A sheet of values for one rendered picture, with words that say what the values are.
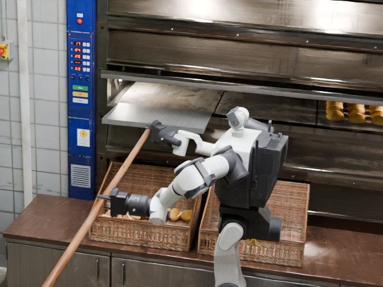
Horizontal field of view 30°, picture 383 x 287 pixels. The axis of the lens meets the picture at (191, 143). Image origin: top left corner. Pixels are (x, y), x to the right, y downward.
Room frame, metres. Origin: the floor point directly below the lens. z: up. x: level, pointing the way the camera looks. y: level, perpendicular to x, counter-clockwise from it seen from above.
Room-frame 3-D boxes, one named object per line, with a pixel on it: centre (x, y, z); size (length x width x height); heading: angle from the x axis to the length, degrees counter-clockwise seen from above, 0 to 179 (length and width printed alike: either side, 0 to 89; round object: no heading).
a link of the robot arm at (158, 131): (3.42, 0.15, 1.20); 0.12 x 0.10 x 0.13; 47
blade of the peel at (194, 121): (3.73, 0.19, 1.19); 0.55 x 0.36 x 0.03; 82
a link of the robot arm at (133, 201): (2.61, 0.25, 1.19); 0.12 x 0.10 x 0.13; 82
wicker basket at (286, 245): (3.49, -0.37, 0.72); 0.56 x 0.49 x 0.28; 81
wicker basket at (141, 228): (3.59, 0.22, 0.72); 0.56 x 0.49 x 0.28; 82
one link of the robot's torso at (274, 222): (2.90, -0.29, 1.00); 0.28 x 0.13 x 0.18; 82
